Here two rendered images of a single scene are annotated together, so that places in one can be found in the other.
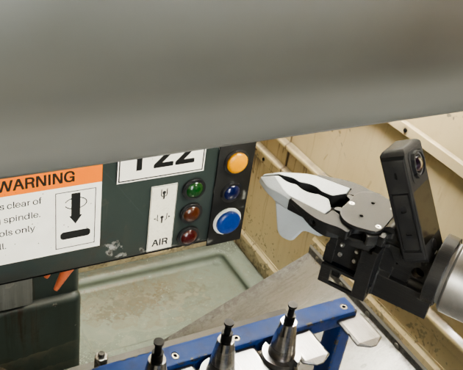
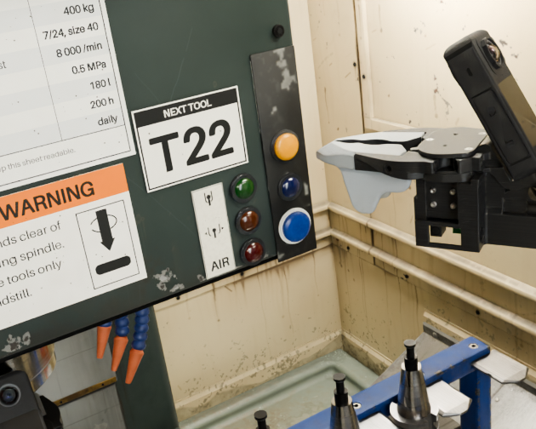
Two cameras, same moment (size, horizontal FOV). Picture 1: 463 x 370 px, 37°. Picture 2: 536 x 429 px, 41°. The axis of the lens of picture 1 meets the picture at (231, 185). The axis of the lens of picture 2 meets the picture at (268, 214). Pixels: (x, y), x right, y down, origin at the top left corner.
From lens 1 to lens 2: 0.20 m
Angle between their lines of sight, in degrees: 11
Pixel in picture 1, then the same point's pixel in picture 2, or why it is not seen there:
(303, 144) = (384, 215)
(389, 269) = (499, 202)
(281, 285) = not seen: hidden behind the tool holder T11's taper
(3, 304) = not seen: outside the picture
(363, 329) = (504, 365)
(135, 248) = (192, 276)
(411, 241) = (515, 147)
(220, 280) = not seen: hidden behind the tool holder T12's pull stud
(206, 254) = (315, 369)
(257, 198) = (354, 293)
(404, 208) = (493, 109)
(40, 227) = (67, 261)
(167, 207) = (217, 216)
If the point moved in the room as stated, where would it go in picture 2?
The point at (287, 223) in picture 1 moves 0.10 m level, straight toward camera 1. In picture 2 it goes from (362, 191) to (358, 241)
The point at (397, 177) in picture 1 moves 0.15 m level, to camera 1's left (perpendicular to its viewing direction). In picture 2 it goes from (471, 71) to (267, 96)
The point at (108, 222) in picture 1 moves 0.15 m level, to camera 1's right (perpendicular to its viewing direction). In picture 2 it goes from (150, 244) to (323, 226)
